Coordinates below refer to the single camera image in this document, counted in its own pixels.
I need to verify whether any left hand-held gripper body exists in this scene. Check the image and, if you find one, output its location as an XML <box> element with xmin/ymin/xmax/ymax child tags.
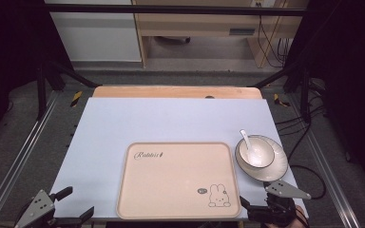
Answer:
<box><xmin>14</xmin><ymin>189</ymin><xmax>87</xmax><ymax>228</ymax></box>

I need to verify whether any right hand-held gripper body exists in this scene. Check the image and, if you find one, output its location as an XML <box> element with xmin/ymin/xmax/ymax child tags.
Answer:
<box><xmin>247</xmin><ymin>180</ymin><xmax>312</xmax><ymax>228</ymax></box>

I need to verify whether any white plate with dark rim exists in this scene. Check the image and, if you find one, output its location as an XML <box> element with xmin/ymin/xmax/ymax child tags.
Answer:
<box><xmin>234</xmin><ymin>134</ymin><xmax>289</xmax><ymax>183</ymax></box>

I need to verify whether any person's right hand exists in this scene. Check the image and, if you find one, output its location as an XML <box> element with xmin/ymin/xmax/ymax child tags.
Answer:
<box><xmin>264</xmin><ymin>204</ymin><xmax>310</xmax><ymax>228</ymax></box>

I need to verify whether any white bowl with dark rim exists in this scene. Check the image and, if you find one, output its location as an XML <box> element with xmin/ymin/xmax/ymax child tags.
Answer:
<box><xmin>238</xmin><ymin>137</ymin><xmax>276</xmax><ymax>169</ymax></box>

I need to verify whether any white ceramic spoon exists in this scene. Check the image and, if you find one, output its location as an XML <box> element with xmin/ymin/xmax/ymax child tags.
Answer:
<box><xmin>239</xmin><ymin>128</ymin><xmax>260</xmax><ymax>166</ymax></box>

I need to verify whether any beige tray with rabbit print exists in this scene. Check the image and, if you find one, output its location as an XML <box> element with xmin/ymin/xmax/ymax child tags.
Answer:
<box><xmin>115</xmin><ymin>142</ymin><xmax>242</xmax><ymax>220</ymax></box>

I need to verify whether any yellow and black tape strip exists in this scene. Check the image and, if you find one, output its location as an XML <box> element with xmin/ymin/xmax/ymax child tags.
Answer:
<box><xmin>273</xmin><ymin>92</ymin><xmax>292</xmax><ymax>107</ymax></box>
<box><xmin>69</xmin><ymin>90</ymin><xmax>84</xmax><ymax>108</ymax></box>

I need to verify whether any black metal stand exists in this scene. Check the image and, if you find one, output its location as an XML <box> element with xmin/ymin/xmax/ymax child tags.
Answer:
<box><xmin>252</xmin><ymin>62</ymin><xmax>312</xmax><ymax>124</ymax></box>
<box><xmin>35</xmin><ymin>59</ymin><xmax>101</xmax><ymax>122</ymax></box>

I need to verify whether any light blue table mat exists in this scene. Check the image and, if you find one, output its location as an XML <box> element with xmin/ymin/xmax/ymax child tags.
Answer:
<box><xmin>49</xmin><ymin>97</ymin><xmax>309</xmax><ymax>221</ymax></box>

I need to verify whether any wooden table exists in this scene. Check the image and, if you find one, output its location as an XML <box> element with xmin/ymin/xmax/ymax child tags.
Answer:
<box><xmin>91</xmin><ymin>85</ymin><xmax>263</xmax><ymax>100</ymax></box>

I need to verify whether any black curtain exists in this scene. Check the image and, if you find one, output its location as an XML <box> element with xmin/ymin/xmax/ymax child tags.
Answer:
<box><xmin>284</xmin><ymin>0</ymin><xmax>365</xmax><ymax>200</ymax></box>
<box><xmin>0</xmin><ymin>0</ymin><xmax>74</xmax><ymax>146</ymax></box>

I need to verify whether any white cabinet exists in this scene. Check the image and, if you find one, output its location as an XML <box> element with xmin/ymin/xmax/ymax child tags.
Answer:
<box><xmin>44</xmin><ymin>0</ymin><xmax>143</xmax><ymax>63</ymax></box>

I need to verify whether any wooden desk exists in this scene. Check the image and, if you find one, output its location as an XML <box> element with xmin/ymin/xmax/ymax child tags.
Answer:
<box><xmin>131</xmin><ymin>0</ymin><xmax>309</xmax><ymax>69</ymax></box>

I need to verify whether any black horizontal bar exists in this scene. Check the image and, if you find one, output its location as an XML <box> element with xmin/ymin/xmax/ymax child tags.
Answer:
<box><xmin>45</xmin><ymin>3</ymin><xmax>309</xmax><ymax>17</ymax></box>

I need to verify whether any black floor cable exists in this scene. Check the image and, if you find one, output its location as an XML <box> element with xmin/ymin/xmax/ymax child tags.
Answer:
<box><xmin>275</xmin><ymin>104</ymin><xmax>328</xmax><ymax>200</ymax></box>

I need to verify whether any aluminium rail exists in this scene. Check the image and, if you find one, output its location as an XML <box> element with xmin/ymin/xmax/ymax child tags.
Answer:
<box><xmin>0</xmin><ymin>90</ymin><xmax>61</xmax><ymax>228</ymax></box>
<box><xmin>288</xmin><ymin>94</ymin><xmax>363</xmax><ymax>228</ymax></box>

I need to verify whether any black hanging cable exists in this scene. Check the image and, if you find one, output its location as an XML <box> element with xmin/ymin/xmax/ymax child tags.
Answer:
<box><xmin>258</xmin><ymin>14</ymin><xmax>291</xmax><ymax>68</ymax></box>

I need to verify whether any yellow hanging cable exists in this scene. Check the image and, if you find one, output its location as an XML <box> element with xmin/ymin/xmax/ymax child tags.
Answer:
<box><xmin>259</xmin><ymin>0</ymin><xmax>289</xmax><ymax>68</ymax></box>

